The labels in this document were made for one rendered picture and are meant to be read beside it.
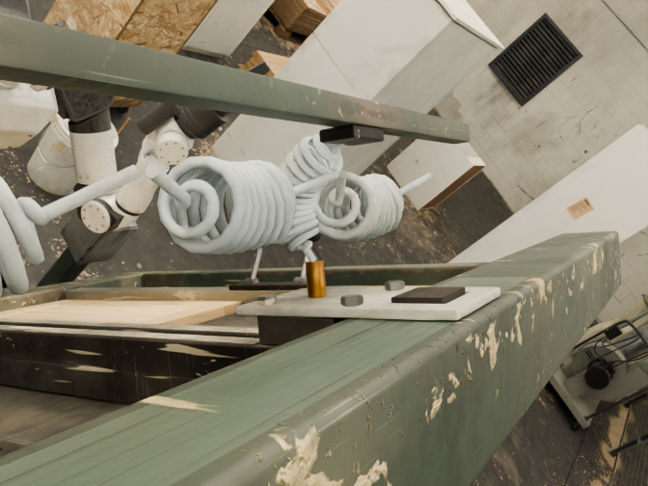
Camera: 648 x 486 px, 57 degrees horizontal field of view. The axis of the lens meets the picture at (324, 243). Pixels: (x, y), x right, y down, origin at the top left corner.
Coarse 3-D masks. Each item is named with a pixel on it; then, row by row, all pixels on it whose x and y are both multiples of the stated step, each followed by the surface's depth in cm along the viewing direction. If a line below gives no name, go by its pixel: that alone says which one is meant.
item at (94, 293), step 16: (80, 288) 148; (96, 288) 145; (112, 288) 142; (128, 288) 138; (144, 288) 135; (160, 288) 132; (176, 288) 129; (192, 288) 127; (208, 288) 124; (224, 288) 122
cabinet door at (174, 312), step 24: (0, 312) 131; (24, 312) 130; (48, 312) 126; (72, 312) 123; (96, 312) 120; (120, 312) 117; (144, 312) 114; (168, 312) 111; (192, 312) 107; (216, 312) 110
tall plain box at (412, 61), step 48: (384, 0) 322; (432, 0) 308; (336, 48) 340; (384, 48) 325; (432, 48) 320; (480, 48) 359; (384, 96) 340; (432, 96) 383; (240, 144) 383; (288, 144) 363; (384, 144) 410
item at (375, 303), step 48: (336, 144) 46; (288, 240) 52; (336, 288) 55; (384, 288) 52; (480, 288) 47; (0, 336) 72; (48, 336) 67; (96, 336) 62; (144, 336) 59; (192, 336) 57; (240, 336) 57; (288, 336) 49; (0, 384) 73; (48, 384) 67; (96, 384) 63; (144, 384) 59
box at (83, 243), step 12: (72, 216) 171; (72, 228) 172; (84, 228) 169; (132, 228) 172; (72, 240) 172; (84, 240) 169; (96, 240) 166; (108, 240) 170; (120, 240) 174; (72, 252) 173; (84, 252) 170; (96, 252) 172; (108, 252) 176
